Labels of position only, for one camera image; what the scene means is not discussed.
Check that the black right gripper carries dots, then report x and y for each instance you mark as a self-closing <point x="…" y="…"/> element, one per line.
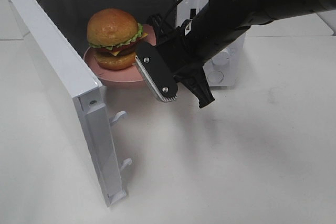
<point x="185" y="67"/>

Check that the white dial knob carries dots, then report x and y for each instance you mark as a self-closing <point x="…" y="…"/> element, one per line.
<point x="221" y="59"/>

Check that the round white door button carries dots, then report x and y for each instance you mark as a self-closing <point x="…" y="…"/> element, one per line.
<point x="215" y="77"/>

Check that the pink round plate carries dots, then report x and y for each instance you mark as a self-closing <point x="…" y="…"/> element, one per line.
<point x="129" y="76"/>

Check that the toy burger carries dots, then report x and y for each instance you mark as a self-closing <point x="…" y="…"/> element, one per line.
<point x="113" y="34"/>

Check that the white microwave door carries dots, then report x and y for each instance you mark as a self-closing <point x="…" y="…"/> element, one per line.
<point x="73" y="90"/>

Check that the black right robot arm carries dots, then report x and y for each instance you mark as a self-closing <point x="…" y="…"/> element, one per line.
<point x="221" y="22"/>

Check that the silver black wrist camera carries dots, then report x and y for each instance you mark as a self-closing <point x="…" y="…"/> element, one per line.
<point x="155" y="72"/>

